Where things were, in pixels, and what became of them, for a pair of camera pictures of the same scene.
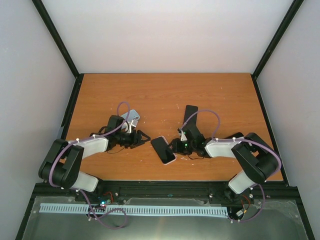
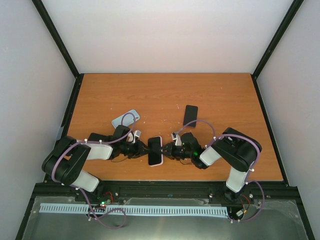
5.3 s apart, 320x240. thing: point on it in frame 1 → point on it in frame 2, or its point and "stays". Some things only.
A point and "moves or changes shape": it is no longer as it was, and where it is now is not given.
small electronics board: [103, 203] stays
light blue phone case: [133, 115] stays
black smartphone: [163, 150] moves or changes shape
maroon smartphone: [189, 111] stays
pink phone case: [164, 150] → [162, 163]
